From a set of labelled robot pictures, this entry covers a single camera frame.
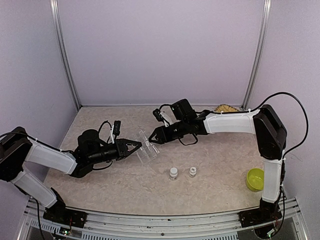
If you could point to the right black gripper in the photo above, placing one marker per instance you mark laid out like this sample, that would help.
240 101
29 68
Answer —
162 137

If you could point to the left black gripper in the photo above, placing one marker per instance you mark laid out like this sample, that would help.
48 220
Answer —
123 151

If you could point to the clear plastic pill organizer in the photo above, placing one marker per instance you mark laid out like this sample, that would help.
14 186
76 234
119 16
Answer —
148 151

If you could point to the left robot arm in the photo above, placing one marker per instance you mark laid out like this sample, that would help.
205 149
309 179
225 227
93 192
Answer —
17 148

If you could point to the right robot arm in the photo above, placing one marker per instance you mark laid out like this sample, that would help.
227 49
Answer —
263 123

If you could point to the white pill bottle left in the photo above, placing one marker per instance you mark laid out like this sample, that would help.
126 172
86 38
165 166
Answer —
173 173

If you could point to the white pill bottle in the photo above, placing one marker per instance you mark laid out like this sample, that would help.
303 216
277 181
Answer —
192 172
173 173

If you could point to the white pill bottle right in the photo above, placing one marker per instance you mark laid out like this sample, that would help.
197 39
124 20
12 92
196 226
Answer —
192 172

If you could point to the woven bamboo tray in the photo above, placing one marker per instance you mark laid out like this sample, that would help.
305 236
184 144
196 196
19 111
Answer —
225 108

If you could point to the lime green bowl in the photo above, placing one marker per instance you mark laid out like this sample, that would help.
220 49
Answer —
255 179

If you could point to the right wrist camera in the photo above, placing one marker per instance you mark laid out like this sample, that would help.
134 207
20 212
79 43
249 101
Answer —
161 116

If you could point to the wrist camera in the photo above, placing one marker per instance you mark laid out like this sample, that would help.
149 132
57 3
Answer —
161 116
115 131

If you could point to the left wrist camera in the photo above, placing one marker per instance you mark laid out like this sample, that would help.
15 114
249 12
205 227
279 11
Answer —
115 131

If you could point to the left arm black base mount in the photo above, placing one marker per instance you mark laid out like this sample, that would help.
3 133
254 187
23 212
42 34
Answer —
59 213

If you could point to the front aluminium rail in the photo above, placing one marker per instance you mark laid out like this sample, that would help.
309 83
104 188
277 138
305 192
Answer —
227 225

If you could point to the left aluminium frame post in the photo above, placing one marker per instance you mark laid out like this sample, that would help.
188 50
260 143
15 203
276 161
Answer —
54 5

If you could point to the aluminium frame post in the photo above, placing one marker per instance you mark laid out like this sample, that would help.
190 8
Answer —
54 5
258 53

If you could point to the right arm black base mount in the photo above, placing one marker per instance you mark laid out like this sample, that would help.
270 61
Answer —
266 212

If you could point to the right aluminium frame post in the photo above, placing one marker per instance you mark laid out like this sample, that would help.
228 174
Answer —
258 53

